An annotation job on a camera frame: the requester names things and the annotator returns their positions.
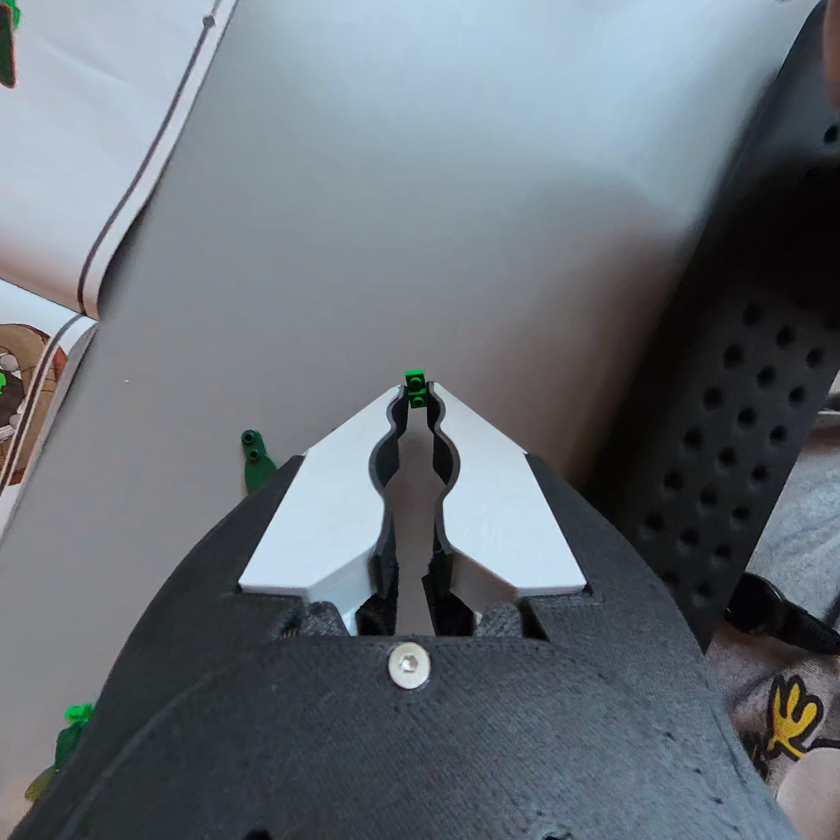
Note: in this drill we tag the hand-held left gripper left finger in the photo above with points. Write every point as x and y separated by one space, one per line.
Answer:
315 525

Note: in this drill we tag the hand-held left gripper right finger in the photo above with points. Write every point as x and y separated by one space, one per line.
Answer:
512 525

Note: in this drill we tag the single dark green lego leaf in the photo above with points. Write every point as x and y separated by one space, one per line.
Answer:
258 466

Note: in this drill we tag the small bright green lego plate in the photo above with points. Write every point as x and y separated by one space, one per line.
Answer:
416 388

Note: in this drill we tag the dark green lego leaf assembly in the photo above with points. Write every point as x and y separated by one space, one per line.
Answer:
69 745

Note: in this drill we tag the open lego instruction booklet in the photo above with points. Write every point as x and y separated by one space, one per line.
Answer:
79 131

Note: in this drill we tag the grey printed shirt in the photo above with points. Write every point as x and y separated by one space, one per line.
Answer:
800 525

